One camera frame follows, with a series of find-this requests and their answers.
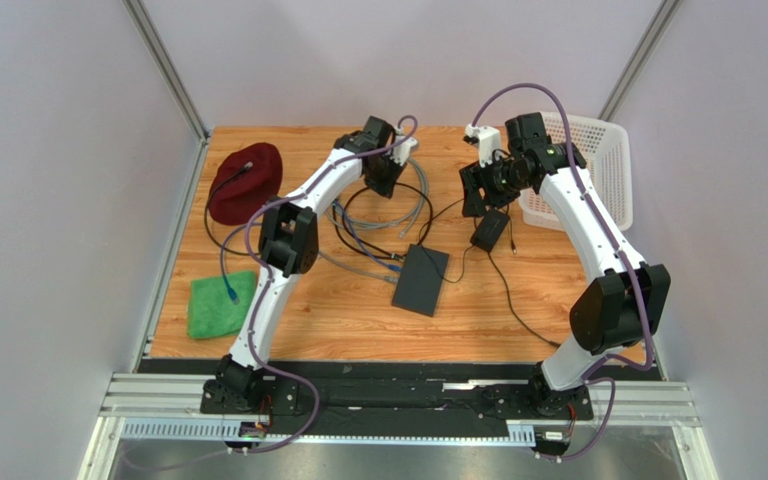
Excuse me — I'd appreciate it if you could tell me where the black network switch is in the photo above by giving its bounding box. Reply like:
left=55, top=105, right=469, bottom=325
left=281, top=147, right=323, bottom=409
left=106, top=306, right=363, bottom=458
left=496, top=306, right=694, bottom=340
left=391, top=244, right=450, bottom=317

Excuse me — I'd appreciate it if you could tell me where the blue ethernet cable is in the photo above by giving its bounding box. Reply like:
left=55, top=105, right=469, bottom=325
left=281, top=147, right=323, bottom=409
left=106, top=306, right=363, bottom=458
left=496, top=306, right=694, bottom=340
left=330, top=199, right=404, bottom=273
left=218, top=222, right=262, bottom=306

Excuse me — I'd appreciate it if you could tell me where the black braided ethernet cable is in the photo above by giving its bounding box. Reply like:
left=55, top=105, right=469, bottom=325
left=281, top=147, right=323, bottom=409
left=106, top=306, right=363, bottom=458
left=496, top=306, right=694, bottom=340
left=202, top=160, right=262, bottom=258

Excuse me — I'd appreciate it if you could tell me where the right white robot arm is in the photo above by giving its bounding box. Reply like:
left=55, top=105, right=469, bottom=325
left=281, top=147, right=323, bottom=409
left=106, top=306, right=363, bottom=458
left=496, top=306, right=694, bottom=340
left=459, top=113, right=671, bottom=391

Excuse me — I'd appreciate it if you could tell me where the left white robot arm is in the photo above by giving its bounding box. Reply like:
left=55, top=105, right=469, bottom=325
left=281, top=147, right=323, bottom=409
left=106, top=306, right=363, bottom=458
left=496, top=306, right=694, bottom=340
left=205, top=117, right=418, bottom=410

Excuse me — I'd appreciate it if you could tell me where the black power adapter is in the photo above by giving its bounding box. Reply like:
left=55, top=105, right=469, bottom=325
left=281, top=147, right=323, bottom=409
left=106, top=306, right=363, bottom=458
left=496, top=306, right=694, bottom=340
left=470, top=210, right=510, bottom=253

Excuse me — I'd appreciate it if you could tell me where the white plastic basket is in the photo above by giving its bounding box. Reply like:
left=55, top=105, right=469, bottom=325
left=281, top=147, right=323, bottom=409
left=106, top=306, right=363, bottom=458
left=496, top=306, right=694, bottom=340
left=518, top=111, right=634, bottom=232

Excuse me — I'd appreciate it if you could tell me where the dark red cloth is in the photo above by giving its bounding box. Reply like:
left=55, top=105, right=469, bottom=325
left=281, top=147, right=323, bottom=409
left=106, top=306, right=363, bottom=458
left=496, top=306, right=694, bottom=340
left=208, top=142, right=283, bottom=226

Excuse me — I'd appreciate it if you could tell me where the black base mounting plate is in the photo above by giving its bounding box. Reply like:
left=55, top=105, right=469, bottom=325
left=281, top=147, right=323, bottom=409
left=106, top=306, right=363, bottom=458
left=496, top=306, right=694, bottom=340
left=200, top=361, right=594, bottom=438

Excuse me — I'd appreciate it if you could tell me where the green cloth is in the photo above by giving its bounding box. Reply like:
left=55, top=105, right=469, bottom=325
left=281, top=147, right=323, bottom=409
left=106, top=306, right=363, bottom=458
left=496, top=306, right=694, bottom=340
left=186, top=270, right=257, bottom=340

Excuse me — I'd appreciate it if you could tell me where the thin black power cord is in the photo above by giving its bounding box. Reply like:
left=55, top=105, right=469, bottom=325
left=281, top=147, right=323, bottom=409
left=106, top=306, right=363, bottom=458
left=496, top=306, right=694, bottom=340
left=333, top=180, right=562, bottom=349

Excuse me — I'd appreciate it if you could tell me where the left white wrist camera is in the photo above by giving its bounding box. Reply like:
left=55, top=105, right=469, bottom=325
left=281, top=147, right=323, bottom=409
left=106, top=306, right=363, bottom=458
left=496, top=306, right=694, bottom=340
left=390, top=135, right=419, bottom=167

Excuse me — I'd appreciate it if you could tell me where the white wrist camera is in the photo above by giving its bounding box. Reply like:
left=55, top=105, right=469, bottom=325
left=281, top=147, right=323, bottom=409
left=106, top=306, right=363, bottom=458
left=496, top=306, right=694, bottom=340
left=463, top=124, right=502, bottom=168
left=390, top=135, right=419, bottom=167

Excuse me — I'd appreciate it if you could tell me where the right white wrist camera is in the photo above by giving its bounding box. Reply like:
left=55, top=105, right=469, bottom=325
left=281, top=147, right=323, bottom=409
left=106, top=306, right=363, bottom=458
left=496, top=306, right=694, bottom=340
left=463, top=124, right=502, bottom=168

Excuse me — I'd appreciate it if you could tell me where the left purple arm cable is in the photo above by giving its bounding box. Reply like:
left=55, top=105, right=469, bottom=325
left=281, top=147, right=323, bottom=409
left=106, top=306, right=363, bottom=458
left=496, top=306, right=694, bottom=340
left=242, top=114, right=420, bottom=455

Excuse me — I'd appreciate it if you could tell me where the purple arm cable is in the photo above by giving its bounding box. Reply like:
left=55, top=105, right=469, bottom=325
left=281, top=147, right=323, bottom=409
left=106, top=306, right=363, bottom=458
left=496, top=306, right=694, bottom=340
left=242, top=114, right=420, bottom=455
left=467, top=83, right=657, bottom=463

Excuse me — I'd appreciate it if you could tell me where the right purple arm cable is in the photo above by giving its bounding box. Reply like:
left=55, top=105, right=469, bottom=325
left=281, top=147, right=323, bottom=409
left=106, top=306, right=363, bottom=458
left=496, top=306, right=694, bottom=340
left=467, top=83, right=657, bottom=463

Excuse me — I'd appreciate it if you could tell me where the aluminium frame rail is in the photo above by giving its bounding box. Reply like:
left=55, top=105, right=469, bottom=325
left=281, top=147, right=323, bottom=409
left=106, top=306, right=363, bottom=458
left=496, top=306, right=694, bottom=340
left=79, top=359, right=717, bottom=479

